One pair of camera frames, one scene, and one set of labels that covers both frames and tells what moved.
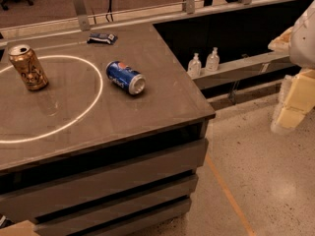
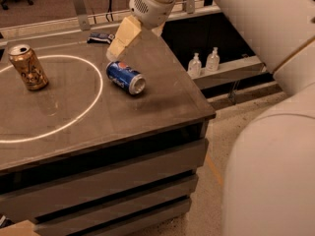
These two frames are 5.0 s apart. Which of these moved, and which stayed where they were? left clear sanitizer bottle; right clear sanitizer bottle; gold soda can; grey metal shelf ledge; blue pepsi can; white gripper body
Moved: white gripper body
Stayed: blue pepsi can; grey metal shelf ledge; gold soda can; right clear sanitizer bottle; left clear sanitizer bottle
